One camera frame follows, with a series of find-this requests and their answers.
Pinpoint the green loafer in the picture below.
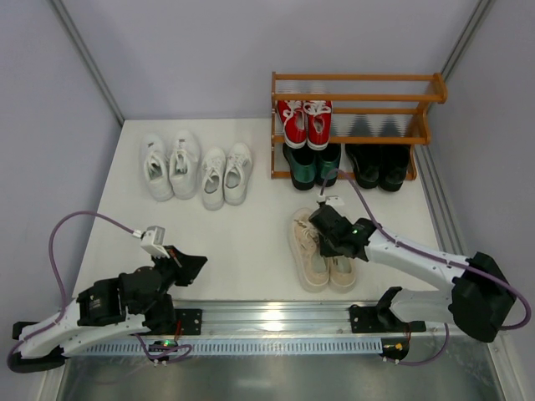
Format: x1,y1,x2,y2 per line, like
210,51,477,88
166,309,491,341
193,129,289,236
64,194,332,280
283,144,317,191
315,144,342,187

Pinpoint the black loafer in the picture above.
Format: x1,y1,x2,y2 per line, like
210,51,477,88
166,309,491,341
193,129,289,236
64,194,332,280
344,144,381,189
379,145,410,192

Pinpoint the large white sneaker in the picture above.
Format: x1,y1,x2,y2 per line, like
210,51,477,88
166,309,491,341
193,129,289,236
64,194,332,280
140,133,174,202
169,130,201,200

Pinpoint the small white sneaker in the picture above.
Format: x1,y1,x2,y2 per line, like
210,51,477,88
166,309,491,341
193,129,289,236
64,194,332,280
201,147,226,211
223,143,253,206

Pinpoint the red canvas sneaker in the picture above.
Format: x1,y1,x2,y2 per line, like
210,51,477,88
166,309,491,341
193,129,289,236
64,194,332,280
276,100,307,149
303,100,333,151

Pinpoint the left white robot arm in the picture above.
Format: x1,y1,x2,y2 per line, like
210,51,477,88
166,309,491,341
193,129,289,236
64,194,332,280
7,246,208,373

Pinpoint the wooden shoe shelf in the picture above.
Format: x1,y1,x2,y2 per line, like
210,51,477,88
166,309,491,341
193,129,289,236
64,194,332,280
270,72,448,179

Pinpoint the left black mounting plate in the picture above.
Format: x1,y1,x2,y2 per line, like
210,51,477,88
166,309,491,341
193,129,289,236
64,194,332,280
175,308,203,336

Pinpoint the black mounting plate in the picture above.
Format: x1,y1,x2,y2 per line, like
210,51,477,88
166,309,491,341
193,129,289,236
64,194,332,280
349,305,426,333
175,308,203,336

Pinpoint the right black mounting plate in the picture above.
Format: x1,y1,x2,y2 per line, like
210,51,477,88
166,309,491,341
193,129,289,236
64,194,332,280
349,305,426,333

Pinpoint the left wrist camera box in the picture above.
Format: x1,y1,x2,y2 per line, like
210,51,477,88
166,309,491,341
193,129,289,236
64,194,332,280
140,226,170,258

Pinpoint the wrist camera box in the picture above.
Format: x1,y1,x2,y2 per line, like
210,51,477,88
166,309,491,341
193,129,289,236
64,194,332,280
140,226,170,258
317,195,344,207

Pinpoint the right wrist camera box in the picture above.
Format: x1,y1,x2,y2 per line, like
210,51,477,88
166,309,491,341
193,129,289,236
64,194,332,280
317,195,344,207

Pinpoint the aluminium rail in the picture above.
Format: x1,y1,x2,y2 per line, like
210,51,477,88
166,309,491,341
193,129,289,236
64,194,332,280
166,298,461,338

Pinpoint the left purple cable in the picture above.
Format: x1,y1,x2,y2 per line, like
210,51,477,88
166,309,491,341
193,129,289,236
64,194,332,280
7,211,193,364

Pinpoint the perforated cable duct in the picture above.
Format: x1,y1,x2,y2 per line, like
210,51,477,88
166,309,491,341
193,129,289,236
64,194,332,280
80,337,383,357

